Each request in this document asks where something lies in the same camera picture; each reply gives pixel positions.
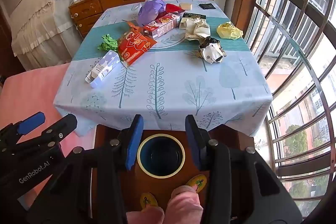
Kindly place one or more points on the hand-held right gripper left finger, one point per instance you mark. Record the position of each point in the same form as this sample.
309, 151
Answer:
134, 142

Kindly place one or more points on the strawberry bear carton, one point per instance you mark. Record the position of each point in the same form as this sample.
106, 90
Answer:
162, 25

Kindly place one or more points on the purple plastic bag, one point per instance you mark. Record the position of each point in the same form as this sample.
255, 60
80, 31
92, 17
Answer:
151, 11

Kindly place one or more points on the beige block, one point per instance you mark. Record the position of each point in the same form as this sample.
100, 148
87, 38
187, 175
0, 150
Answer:
185, 6

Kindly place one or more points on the yellow paper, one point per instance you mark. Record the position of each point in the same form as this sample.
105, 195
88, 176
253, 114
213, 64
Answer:
229, 30

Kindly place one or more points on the black and white paper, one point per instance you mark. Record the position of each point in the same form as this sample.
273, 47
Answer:
212, 52

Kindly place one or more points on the person's left leg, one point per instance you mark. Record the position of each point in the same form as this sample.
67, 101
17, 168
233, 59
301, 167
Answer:
144, 216

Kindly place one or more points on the blue bin with cream rim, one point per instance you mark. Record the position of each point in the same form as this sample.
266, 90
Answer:
160, 158

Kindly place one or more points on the black wallet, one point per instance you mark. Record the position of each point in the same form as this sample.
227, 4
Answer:
207, 6

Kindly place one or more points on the green paper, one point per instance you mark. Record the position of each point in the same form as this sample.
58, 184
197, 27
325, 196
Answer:
108, 43

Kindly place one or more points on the green and cream box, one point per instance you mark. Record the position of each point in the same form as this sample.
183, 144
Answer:
195, 16

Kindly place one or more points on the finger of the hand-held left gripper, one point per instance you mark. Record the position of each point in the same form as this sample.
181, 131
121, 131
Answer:
64, 125
30, 123

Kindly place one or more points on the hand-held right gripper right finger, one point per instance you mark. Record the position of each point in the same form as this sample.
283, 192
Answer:
194, 145

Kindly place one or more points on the white lace cloth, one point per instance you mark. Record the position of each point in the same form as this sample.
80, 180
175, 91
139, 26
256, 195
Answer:
39, 16

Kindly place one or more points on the white star-print box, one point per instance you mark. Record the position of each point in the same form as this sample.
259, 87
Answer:
103, 69

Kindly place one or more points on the orange snack packet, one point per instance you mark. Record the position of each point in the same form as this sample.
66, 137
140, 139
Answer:
134, 45

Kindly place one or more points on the red packet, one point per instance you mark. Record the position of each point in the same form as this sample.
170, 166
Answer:
174, 7

